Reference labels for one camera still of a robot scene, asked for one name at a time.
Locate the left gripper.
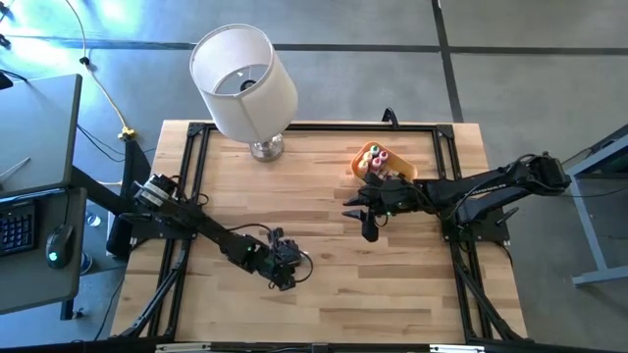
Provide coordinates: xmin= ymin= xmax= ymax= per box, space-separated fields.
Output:
xmin=262 ymin=239 xmax=301 ymax=292

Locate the yellow cable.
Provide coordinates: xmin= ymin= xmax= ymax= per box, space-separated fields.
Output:
xmin=63 ymin=0 xmax=137 ymax=142

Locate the black desk leg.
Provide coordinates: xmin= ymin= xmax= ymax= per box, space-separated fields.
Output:
xmin=68 ymin=139 xmax=153 ymax=261

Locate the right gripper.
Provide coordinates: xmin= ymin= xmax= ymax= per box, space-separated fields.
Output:
xmin=341 ymin=172 xmax=427 ymax=243

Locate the black keyboard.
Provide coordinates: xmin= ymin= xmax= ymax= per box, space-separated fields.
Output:
xmin=0 ymin=200 xmax=38 ymax=257

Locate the white shade silver table lamp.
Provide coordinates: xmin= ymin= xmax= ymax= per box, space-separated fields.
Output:
xmin=188 ymin=23 xmax=299 ymax=163

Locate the gray keyboard desk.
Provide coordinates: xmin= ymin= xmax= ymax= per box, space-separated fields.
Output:
xmin=0 ymin=187 xmax=88 ymax=316

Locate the gray side table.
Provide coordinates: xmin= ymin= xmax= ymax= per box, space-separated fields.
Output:
xmin=542 ymin=123 xmax=628 ymax=287

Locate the black computer mouse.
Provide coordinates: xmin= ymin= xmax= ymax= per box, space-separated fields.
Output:
xmin=44 ymin=224 xmax=77 ymax=270

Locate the black aluminium table frame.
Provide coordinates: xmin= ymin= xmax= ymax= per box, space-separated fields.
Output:
xmin=112 ymin=121 xmax=529 ymax=353

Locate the silver pen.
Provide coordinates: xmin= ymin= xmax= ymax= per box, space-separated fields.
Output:
xmin=0 ymin=156 xmax=31 ymax=180

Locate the yellow plastic basket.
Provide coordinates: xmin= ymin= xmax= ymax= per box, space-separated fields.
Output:
xmin=349 ymin=140 xmax=419 ymax=183

